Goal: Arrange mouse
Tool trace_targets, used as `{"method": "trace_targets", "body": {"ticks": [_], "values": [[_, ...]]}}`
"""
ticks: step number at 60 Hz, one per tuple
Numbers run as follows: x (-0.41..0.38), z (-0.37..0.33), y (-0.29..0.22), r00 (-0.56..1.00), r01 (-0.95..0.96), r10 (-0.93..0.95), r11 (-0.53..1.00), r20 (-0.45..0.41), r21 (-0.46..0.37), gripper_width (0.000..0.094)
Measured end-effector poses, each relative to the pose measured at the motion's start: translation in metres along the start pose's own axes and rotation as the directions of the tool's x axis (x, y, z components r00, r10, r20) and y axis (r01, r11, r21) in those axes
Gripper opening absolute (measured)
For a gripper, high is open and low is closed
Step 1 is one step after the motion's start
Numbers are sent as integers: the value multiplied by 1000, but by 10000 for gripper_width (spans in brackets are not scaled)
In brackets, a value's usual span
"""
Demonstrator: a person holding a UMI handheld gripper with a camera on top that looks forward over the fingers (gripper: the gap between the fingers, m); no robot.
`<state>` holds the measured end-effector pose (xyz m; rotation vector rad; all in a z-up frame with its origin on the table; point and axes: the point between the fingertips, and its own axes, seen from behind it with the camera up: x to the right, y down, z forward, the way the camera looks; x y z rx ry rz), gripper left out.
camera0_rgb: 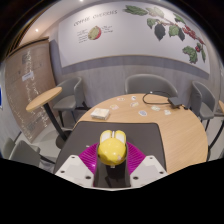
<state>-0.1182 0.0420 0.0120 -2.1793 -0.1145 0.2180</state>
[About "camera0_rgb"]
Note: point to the small printed sticker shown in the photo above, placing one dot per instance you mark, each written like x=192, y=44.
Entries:
x=142, y=113
x=114, y=107
x=155, y=108
x=133, y=98
x=134, y=104
x=120, y=99
x=167, y=112

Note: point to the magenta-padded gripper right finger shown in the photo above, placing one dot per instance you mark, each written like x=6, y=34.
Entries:
x=150, y=168

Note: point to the brown wall notice board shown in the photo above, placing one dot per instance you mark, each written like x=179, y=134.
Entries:
x=26, y=86

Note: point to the grey upholstered chair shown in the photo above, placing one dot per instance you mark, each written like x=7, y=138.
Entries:
x=205, y=100
x=23, y=153
x=68, y=96
x=150, y=83

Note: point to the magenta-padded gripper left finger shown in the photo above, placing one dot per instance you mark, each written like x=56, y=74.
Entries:
x=71, y=168

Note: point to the yellow computer mouse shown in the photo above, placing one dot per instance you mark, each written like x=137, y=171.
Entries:
x=111, y=150

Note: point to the flat black box device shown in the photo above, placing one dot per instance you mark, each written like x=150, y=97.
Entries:
x=175, y=101

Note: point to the small white box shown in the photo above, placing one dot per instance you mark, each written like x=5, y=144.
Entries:
x=100, y=113

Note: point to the dark grey mouse pad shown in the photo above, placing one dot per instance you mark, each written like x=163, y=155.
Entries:
x=143, y=136

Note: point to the white plant print wall mural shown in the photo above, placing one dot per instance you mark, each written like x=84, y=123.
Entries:
x=133, y=36

